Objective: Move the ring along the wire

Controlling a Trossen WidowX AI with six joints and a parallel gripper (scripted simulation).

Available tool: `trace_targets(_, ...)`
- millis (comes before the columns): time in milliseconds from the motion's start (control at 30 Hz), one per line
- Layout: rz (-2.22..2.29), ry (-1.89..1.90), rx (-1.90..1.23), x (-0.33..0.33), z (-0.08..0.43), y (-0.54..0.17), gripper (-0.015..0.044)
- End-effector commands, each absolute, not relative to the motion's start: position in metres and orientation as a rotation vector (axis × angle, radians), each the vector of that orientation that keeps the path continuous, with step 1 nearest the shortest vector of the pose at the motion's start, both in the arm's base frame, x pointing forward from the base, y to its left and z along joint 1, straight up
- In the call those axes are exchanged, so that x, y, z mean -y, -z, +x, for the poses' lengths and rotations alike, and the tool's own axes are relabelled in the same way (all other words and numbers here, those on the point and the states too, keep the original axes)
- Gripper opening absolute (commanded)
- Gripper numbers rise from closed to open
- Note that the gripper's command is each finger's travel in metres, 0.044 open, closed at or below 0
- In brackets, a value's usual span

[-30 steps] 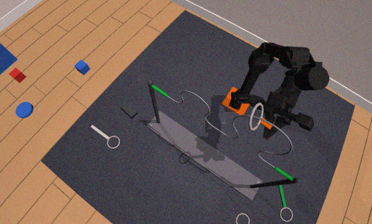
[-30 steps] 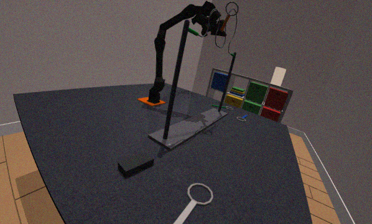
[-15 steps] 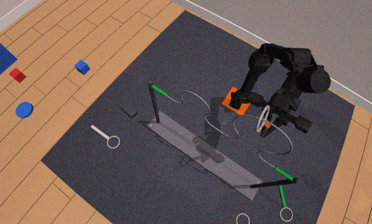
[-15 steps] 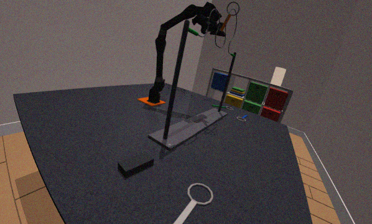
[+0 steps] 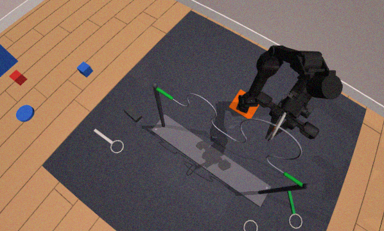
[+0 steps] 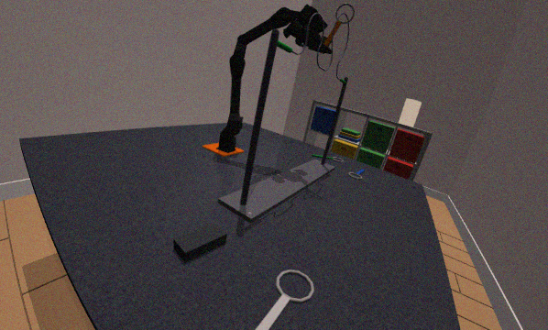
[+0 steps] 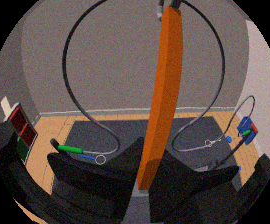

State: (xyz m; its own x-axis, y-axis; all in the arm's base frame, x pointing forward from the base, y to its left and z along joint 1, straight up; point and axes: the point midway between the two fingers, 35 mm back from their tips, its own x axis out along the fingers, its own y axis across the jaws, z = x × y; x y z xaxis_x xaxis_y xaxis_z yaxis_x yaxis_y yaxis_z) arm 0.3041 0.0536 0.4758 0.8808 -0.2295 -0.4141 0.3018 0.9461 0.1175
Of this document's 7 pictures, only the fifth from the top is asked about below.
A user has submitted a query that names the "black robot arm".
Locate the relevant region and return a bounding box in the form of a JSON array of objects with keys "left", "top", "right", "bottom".
[{"left": 236, "top": 45, "right": 343, "bottom": 118}]

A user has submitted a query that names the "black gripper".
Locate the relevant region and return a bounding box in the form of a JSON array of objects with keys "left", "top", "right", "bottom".
[{"left": 255, "top": 89, "right": 319, "bottom": 139}]

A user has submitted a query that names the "orange handle with grey loop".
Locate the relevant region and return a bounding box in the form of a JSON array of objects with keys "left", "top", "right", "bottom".
[{"left": 270, "top": 112, "right": 286, "bottom": 139}]

